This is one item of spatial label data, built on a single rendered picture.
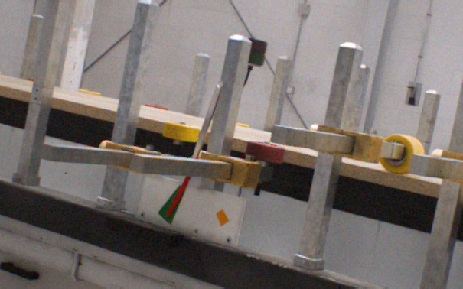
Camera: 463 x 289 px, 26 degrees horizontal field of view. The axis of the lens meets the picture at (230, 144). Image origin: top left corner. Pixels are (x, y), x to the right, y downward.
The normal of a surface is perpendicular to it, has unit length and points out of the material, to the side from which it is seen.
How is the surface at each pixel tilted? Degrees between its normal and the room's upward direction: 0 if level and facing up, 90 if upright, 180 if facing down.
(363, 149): 90
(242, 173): 90
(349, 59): 90
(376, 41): 90
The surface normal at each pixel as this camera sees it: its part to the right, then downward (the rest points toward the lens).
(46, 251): -0.55, -0.06
